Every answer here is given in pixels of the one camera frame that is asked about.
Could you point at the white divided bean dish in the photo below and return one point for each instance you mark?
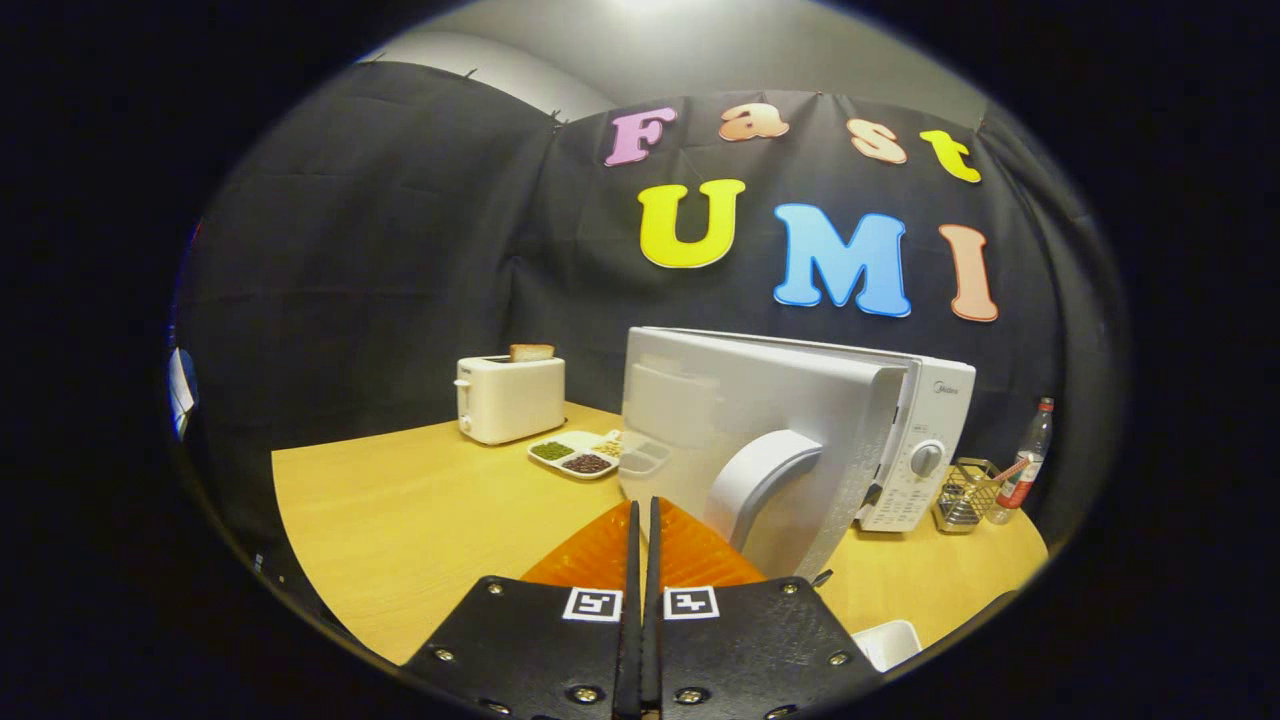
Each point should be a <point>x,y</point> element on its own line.
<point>575,455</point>

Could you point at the small white ribbed tray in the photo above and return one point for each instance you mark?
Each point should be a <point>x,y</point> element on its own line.
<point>888,643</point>

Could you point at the clear plastic water bottle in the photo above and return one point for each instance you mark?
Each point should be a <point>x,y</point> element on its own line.
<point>1030,450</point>

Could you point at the white toaster oven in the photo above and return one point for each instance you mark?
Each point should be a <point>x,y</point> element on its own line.
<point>760,390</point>

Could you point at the red striped straw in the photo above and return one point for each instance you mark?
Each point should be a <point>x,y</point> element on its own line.
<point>1010,469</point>

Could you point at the toast bread slice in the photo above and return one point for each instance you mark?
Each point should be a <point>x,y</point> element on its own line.
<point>531,352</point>

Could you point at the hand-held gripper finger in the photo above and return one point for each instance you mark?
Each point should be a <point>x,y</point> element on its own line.
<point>655,650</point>
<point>630,650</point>

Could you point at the white bread toaster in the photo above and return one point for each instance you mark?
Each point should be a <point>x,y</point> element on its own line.
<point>510,400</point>

